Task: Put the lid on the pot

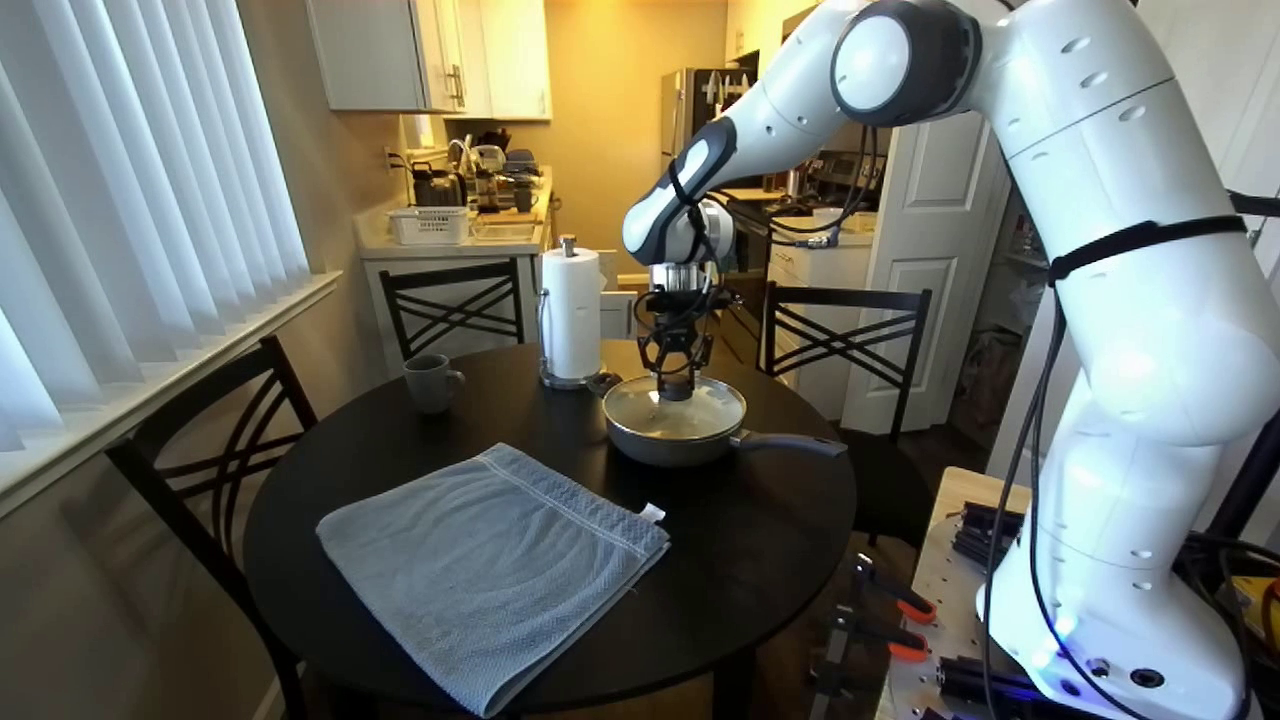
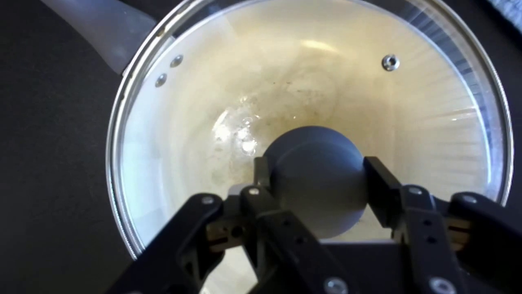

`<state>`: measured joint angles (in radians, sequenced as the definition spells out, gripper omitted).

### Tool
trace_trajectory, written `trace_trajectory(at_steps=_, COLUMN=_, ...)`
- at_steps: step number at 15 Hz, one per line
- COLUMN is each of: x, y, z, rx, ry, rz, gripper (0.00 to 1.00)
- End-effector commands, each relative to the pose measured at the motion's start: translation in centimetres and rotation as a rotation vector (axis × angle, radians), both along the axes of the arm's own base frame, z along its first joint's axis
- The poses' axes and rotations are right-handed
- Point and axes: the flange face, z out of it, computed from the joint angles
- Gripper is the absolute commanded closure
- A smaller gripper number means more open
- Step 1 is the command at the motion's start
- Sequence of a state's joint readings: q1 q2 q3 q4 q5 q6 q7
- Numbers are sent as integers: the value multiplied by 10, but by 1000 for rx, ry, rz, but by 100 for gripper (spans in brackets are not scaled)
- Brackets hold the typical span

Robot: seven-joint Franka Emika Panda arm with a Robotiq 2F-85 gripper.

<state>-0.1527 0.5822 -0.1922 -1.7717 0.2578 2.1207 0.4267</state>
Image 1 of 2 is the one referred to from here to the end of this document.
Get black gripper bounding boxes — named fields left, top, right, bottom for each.
left=631, top=283, right=737, bottom=405

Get round glass lid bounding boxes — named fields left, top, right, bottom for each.
left=597, top=374, right=750, bottom=453

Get white paper towel roll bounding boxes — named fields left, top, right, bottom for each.
left=534, top=232, right=608, bottom=391

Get black chair crossed backrest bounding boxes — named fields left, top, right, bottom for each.
left=375, top=258, right=529, bottom=363
left=755, top=276, right=934, bottom=536

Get white kitchen counter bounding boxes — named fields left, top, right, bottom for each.
left=351, top=198, right=551, bottom=379

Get grey mug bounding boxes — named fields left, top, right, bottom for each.
left=400, top=349, right=468, bottom=422

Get stainless steel refrigerator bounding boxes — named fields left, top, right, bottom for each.
left=654, top=64, right=750, bottom=171

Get light blue towel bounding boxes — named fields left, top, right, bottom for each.
left=313, top=441, right=674, bottom=720

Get white panel door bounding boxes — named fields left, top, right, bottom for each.
left=834, top=111, right=1017, bottom=435

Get black coffee maker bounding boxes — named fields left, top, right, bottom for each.
left=397, top=124, right=551, bottom=216

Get white robot mounting table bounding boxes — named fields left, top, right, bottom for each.
left=870, top=464, right=1055, bottom=720

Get black chair curved backrest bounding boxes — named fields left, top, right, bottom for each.
left=101, top=332, right=325, bottom=720

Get white vertical blinds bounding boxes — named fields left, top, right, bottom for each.
left=0, top=0, right=316, bottom=456

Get white pan grey handle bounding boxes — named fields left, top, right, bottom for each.
left=597, top=384, right=851, bottom=472

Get orange handled black clamp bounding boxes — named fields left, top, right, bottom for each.
left=828, top=600, right=930, bottom=672
left=851, top=547, right=940, bottom=634

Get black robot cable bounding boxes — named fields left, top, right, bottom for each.
left=975, top=258, right=1111, bottom=720

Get white wall cabinet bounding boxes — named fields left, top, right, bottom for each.
left=303, top=0, right=555, bottom=129

